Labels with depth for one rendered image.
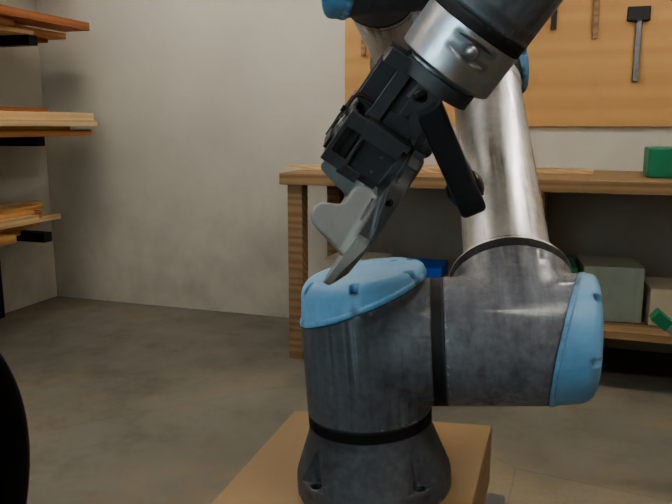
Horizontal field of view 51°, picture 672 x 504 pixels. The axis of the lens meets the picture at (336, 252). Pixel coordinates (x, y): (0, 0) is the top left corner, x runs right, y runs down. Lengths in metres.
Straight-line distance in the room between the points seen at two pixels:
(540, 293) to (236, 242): 3.25
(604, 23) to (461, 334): 2.82
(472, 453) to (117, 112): 3.57
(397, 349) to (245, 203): 3.17
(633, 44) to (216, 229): 2.31
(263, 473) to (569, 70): 2.80
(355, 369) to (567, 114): 2.78
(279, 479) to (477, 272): 0.36
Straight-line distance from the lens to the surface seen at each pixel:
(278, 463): 0.97
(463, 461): 0.95
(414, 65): 0.61
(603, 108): 3.46
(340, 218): 0.62
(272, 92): 3.80
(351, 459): 0.82
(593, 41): 3.48
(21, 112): 3.78
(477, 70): 0.60
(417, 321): 0.77
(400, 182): 0.61
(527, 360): 0.77
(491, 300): 0.78
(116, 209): 4.33
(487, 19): 0.59
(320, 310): 0.77
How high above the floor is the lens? 1.06
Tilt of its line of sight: 10 degrees down
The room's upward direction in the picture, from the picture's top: straight up
